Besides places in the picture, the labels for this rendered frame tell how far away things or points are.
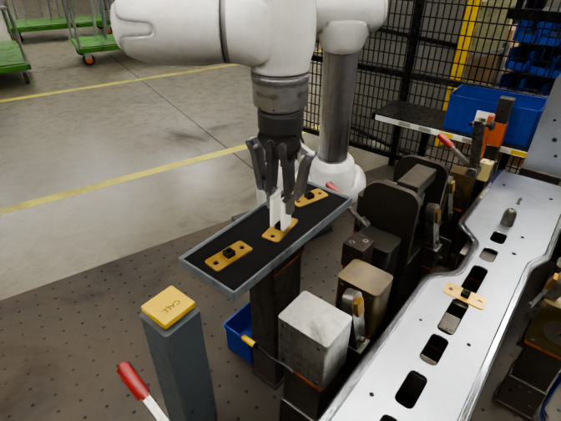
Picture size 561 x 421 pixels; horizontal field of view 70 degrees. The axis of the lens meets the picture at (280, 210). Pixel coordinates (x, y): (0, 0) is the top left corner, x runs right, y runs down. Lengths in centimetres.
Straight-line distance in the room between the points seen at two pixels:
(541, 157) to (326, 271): 79
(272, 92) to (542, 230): 87
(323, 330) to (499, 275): 51
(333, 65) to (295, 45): 62
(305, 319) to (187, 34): 46
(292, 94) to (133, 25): 24
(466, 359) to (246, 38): 66
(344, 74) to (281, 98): 62
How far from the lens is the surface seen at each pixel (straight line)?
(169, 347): 66
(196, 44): 60
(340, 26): 114
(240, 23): 59
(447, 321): 91
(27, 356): 133
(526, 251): 115
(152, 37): 61
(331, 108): 127
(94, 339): 129
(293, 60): 60
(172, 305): 66
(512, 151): 163
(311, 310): 70
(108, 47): 726
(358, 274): 82
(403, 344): 82
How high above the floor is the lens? 163
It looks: 34 degrees down
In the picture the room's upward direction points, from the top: straight up
